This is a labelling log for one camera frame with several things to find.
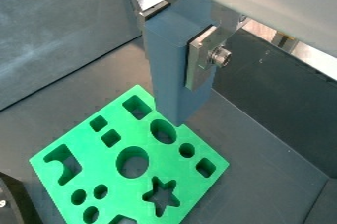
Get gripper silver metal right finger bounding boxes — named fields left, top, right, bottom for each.
left=186, top=3, right=251, bottom=91

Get dark blue rectangular block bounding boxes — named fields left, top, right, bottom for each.
left=144, top=0, right=215, bottom=126

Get black round object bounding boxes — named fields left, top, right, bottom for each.
left=0, top=172, right=44, bottom=224

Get green shape sorter board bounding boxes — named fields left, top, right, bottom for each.
left=31, top=86, right=229, bottom=224

